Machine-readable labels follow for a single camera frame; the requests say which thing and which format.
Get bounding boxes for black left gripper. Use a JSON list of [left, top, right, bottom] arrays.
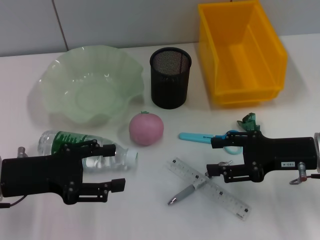
[[0, 139, 116, 205]]

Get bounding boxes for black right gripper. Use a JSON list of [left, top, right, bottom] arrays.
[[206, 131, 315, 183]]

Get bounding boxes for blue scissors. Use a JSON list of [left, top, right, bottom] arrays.
[[178, 129, 244, 155]]

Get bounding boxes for pink peach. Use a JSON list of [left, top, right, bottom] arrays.
[[128, 110, 165, 147]]

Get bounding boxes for green plastic wrapper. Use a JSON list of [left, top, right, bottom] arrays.
[[236, 112, 261, 132]]

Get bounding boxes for clear plastic water bottle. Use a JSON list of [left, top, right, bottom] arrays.
[[37, 130, 139, 175]]

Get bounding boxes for transparent plastic ruler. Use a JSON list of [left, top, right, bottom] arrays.
[[166, 156, 252, 222]]

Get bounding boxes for silver pen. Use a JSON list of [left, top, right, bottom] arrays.
[[167, 174, 212, 206]]

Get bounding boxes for green glass fruit plate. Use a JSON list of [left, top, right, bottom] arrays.
[[38, 44, 145, 127]]

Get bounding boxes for black mesh pen holder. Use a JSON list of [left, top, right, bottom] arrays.
[[149, 47, 193, 110]]

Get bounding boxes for yellow plastic bin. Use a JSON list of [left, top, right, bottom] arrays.
[[197, 0, 288, 108]]

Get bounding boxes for left gripper cable with plug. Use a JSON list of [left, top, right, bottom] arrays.
[[0, 146, 27, 208]]

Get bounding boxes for gripper cable with plug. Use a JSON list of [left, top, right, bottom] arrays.
[[0, 146, 27, 208], [289, 161, 320, 185]]

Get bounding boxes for right gripper cable with plug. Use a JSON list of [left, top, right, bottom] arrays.
[[289, 161, 320, 185]]

